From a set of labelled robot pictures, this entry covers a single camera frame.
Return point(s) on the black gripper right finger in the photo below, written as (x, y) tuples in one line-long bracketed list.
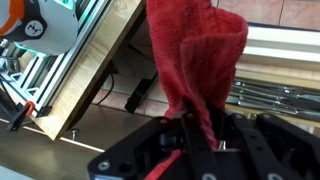
[(268, 148)]

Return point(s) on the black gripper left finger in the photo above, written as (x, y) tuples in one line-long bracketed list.
[(178, 141)]

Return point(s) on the silver tea spoon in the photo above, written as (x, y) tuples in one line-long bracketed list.
[(222, 145)]

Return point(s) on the red towel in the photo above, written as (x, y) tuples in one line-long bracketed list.
[(196, 47)]

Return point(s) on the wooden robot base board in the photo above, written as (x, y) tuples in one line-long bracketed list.
[(91, 70)]

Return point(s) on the open wooden drawer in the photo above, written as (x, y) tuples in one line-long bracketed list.
[(279, 73)]

